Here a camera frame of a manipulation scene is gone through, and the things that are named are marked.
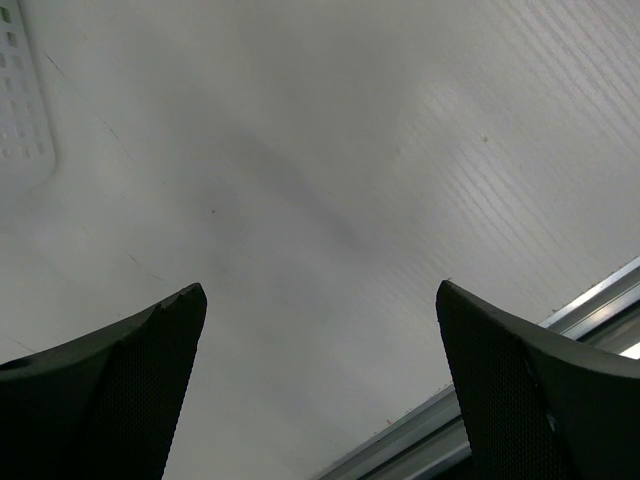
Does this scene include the aluminium mounting rail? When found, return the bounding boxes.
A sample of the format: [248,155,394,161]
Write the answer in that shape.
[316,259,639,479]

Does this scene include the large white plastic basket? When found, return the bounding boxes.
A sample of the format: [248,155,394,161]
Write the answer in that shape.
[0,1,56,204]

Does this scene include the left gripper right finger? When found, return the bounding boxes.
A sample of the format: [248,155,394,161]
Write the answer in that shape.
[436,281,639,479]

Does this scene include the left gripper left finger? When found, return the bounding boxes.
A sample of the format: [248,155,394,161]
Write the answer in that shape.
[1,283,207,479]

